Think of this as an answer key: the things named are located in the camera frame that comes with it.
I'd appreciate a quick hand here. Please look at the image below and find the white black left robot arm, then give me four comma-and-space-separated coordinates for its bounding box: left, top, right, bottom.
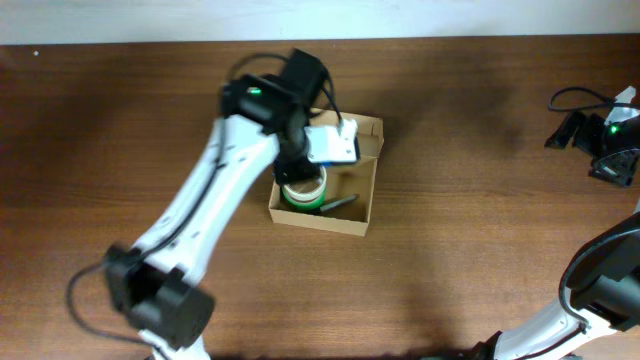
98, 49, 360, 359

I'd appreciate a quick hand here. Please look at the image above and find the black white marker pen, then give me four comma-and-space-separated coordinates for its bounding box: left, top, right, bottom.
310, 194, 359, 215

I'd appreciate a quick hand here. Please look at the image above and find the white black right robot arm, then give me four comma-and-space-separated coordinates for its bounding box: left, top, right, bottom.
463, 86, 639, 360

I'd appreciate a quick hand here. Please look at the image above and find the brown cardboard box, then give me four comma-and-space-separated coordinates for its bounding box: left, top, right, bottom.
268, 112, 384, 236

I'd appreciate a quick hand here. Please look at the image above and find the green tape roll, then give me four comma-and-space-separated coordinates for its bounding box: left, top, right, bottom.
281, 192, 326, 211

